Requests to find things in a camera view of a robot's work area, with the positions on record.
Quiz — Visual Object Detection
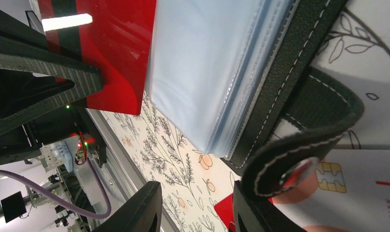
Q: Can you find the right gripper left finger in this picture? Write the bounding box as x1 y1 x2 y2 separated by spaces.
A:
94 181 162 232

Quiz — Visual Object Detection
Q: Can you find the red card bottom left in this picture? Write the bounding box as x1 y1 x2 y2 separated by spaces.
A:
214 194 236 232

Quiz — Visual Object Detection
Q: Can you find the aluminium rail frame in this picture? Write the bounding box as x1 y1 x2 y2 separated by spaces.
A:
36 107 146 204

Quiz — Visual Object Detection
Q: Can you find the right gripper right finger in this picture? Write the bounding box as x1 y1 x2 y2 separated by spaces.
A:
233 181 305 232

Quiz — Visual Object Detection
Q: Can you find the black card holder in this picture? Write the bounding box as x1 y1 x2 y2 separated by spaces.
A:
147 0 364 200

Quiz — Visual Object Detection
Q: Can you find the floral patterned table mat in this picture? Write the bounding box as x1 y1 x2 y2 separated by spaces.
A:
100 0 390 232

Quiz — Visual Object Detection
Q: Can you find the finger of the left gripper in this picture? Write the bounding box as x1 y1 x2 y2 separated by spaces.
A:
0 10 104 136

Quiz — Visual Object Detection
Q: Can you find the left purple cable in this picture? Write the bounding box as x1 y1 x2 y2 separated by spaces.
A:
0 160 112 220

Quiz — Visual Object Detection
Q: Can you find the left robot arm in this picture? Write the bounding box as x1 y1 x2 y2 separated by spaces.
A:
0 10 104 165

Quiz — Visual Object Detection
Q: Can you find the white red-dot card top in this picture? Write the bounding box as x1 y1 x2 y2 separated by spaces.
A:
272 149 390 232

